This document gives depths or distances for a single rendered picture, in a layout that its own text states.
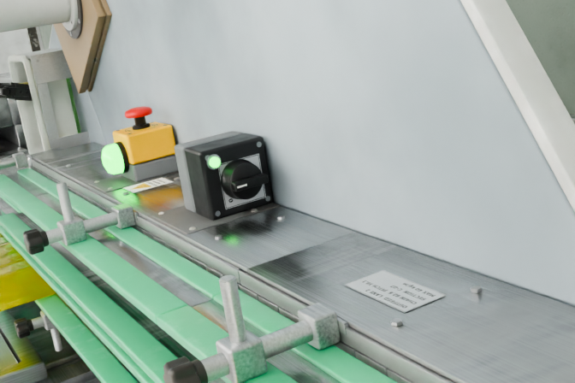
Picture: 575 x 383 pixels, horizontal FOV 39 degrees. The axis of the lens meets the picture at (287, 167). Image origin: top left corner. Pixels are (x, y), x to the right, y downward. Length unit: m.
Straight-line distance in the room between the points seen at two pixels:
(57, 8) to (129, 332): 0.69
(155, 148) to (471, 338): 0.70
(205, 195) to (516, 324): 0.43
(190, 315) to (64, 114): 0.98
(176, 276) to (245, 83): 0.25
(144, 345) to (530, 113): 0.47
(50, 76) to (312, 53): 0.91
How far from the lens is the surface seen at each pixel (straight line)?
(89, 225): 1.00
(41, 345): 1.53
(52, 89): 1.62
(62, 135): 1.63
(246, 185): 0.86
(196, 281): 0.78
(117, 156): 1.16
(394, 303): 0.62
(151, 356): 0.82
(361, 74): 0.72
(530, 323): 0.57
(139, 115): 1.16
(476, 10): 0.60
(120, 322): 0.92
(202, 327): 0.67
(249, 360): 0.57
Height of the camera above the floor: 1.15
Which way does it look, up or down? 27 degrees down
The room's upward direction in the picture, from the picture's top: 106 degrees counter-clockwise
